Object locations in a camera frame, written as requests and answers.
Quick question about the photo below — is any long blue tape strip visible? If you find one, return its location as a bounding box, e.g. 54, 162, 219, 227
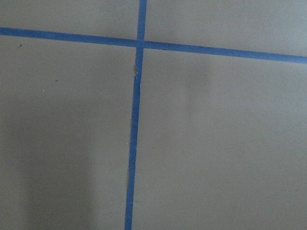
124, 0, 147, 230

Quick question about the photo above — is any crossing blue tape strip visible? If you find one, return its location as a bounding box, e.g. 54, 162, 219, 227
0, 27, 307, 64

